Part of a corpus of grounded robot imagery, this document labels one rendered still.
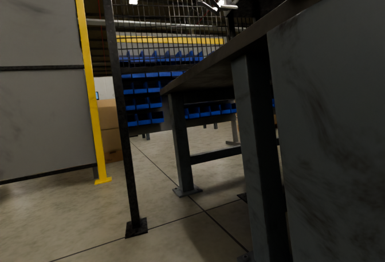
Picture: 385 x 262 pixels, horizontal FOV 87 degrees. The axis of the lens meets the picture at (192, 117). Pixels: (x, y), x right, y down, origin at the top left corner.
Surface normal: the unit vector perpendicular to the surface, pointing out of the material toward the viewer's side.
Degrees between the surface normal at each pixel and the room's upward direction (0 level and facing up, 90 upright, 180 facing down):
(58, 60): 90
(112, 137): 90
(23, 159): 90
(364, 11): 90
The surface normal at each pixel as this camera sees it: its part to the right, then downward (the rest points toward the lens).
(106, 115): 0.43, -0.04
